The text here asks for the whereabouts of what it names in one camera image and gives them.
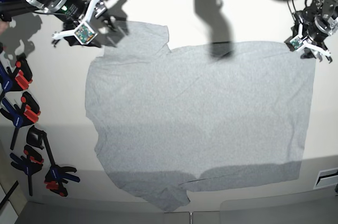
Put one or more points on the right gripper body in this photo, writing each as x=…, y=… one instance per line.
x=72, y=12

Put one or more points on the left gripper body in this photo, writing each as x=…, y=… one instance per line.
x=316, y=27

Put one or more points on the grey T-shirt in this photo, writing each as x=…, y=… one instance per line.
x=197, y=118

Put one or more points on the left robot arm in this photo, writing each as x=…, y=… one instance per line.
x=325, y=7

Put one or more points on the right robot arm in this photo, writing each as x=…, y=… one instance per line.
x=47, y=8

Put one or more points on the top bar clamp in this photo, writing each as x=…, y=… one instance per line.
x=18, y=79

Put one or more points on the long bar clamp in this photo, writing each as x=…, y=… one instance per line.
x=57, y=176

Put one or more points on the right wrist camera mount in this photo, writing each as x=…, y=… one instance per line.
x=85, y=32

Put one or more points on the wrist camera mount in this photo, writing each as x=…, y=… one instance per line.
x=85, y=32
x=297, y=42

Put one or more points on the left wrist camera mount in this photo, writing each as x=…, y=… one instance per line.
x=297, y=42

